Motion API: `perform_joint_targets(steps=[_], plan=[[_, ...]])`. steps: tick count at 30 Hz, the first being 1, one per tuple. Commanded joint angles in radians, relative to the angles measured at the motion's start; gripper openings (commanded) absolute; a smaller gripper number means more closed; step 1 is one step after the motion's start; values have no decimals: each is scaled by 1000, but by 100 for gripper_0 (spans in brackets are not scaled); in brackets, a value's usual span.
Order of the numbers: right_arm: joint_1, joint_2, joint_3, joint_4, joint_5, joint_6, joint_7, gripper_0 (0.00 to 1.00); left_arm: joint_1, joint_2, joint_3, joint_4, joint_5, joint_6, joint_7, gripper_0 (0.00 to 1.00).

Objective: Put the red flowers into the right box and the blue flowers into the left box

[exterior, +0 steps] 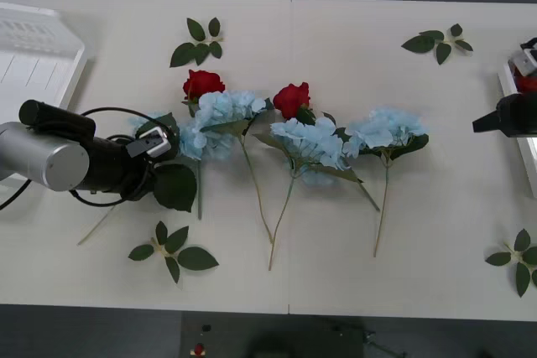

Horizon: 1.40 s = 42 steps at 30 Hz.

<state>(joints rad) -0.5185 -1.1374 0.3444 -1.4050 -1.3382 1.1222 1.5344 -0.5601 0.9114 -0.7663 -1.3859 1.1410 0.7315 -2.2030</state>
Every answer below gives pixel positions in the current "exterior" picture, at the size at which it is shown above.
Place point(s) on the dark robot torso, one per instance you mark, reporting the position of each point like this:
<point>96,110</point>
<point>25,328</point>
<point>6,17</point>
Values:
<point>272,341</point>

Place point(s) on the red round button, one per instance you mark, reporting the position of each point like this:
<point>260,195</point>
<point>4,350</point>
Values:
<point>199,349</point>

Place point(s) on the shallow white box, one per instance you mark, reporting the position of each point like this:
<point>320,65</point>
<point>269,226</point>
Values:
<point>29,60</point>
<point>529,157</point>

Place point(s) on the silver and black left arm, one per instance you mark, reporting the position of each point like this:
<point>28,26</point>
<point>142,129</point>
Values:
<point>42,157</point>

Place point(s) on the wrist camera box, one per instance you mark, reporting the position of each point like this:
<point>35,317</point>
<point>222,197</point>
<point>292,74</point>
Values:
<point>152,142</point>
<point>528,62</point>

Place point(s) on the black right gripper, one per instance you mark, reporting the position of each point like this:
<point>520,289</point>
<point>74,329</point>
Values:
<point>518,115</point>

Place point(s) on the pale blue flower on stem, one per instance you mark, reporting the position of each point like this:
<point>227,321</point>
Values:
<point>306,140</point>
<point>226,108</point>
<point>386,125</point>

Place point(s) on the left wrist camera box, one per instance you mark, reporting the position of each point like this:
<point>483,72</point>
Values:
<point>152,142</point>

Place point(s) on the loose green leaf twig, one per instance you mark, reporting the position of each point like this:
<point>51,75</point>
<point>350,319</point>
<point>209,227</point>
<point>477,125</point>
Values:
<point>419,44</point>
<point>195,258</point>
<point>184,54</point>
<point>522,276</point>

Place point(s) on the pale blue flower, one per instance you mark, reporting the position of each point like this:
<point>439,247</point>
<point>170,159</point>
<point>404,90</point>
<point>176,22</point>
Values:
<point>176,186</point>
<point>386,125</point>
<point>306,140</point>
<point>226,108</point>

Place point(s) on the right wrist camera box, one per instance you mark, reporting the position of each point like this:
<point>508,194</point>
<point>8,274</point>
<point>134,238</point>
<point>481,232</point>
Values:
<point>528,62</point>

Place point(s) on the red rose on stem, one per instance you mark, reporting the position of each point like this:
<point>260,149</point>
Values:
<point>203,83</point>
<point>289,98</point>
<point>528,83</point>

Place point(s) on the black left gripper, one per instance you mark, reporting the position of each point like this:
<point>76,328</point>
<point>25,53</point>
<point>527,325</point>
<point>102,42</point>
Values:
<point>161,161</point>

